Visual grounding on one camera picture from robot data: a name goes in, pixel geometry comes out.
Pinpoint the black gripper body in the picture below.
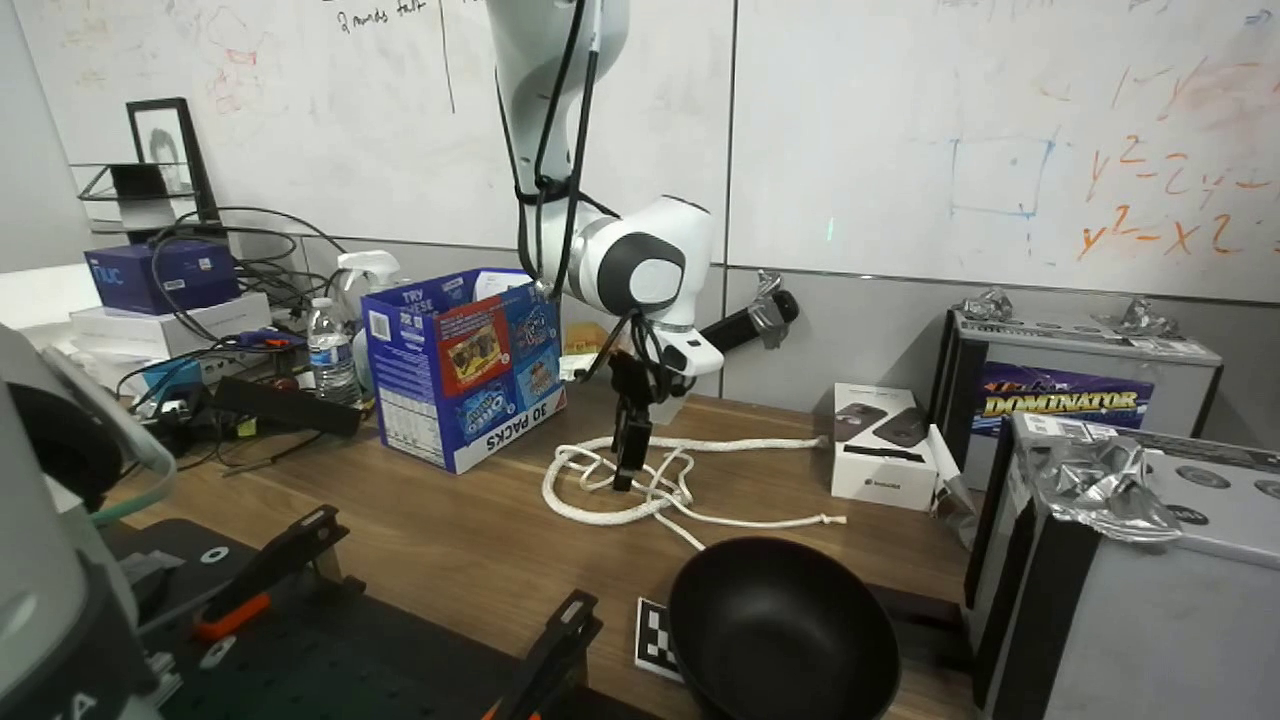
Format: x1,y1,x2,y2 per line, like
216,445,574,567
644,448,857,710
609,316,725,428

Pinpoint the white braided rope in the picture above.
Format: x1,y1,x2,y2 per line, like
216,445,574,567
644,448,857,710
536,433,850,554

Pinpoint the grey robot base foreground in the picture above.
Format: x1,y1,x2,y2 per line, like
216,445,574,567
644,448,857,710
0,328,175,720

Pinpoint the blue snack cardboard box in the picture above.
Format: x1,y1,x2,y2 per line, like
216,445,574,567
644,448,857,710
360,266,567,476

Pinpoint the small white product box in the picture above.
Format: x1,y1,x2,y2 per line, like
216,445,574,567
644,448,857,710
829,384,958,511

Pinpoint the Dominator battery box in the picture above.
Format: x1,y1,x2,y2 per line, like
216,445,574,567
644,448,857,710
927,295,1223,493

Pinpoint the dark blue small box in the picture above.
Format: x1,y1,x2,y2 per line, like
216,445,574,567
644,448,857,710
82,234,240,316

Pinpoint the black tube with foil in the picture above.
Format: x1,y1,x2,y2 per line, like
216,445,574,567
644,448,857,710
700,287,798,356

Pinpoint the fiducial marker tag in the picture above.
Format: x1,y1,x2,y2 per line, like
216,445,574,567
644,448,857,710
630,597,681,679

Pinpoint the black frying pan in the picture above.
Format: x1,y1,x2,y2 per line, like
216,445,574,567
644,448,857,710
667,535,899,720

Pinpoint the black clamp front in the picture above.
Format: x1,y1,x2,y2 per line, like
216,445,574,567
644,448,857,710
478,591,605,720

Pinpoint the clear plastic water bottle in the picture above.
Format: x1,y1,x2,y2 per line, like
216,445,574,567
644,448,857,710
309,295,354,403

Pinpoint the black flat device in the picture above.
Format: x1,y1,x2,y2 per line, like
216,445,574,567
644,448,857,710
216,375,360,434

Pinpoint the black clamp with orange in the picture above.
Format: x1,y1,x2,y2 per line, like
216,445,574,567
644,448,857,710
144,504,362,642

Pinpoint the grey battery with foil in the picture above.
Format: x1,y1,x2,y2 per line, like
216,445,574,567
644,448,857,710
963,411,1280,720

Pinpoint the black picture frame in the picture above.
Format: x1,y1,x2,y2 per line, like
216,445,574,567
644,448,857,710
123,95,221,225

